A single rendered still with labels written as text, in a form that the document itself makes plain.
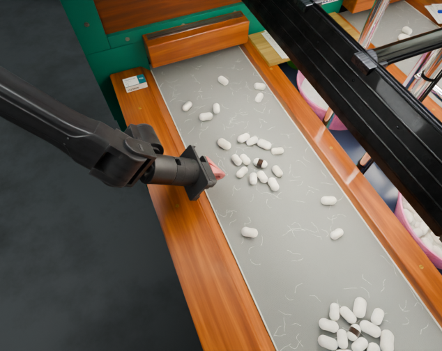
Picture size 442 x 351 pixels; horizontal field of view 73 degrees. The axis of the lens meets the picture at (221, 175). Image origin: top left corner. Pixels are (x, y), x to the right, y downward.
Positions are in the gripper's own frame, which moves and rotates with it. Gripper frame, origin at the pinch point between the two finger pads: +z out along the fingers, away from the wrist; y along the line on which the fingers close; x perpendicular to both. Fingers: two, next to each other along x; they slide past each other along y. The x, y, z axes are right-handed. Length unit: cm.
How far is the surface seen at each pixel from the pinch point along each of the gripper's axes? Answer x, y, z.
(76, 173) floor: 94, 73, 12
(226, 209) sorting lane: 3.8, -6.7, 1.5
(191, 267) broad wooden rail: 9.6, -16.4, -9.4
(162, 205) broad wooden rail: 10.5, -1.1, -10.0
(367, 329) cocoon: -6.8, -39.0, 10.0
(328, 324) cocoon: -2.8, -35.6, 5.5
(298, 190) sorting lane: -7.6, -8.9, 14.6
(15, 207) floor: 114, 65, -12
